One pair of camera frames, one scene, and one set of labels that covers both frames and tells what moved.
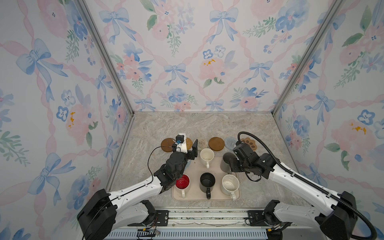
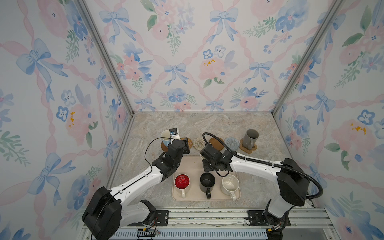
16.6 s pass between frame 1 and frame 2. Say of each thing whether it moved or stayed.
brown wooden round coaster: stayed
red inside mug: stayed
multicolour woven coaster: stayed
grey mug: moved
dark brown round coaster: stayed
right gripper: moved
